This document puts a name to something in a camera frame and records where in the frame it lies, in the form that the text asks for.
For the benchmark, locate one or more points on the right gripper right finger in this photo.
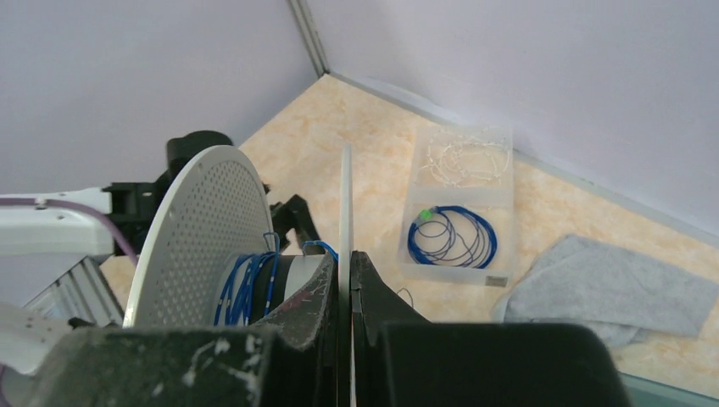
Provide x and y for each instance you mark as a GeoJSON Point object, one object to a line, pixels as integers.
{"type": "Point", "coordinates": [403, 359]}

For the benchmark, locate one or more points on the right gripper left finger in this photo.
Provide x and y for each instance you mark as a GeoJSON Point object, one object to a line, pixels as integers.
{"type": "Point", "coordinates": [285, 359]}

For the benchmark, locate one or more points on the white perforated cable spool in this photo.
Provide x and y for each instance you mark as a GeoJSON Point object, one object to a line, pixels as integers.
{"type": "Point", "coordinates": [212, 221]}

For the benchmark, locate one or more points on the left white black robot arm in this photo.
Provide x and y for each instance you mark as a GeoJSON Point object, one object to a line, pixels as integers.
{"type": "Point", "coordinates": [43, 236]}

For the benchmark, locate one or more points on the clear plastic container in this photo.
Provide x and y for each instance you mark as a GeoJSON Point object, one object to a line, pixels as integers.
{"type": "Point", "coordinates": [459, 213]}

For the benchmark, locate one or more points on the grey towel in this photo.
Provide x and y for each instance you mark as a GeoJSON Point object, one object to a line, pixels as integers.
{"type": "Point", "coordinates": [619, 294]}

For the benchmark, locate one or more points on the teal plastic basin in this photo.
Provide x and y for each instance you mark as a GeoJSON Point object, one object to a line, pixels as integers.
{"type": "Point", "coordinates": [644, 392]}

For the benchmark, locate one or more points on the aluminium frame rail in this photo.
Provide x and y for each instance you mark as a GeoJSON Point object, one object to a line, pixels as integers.
{"type": "Point", "coordinates": [83, 293]}

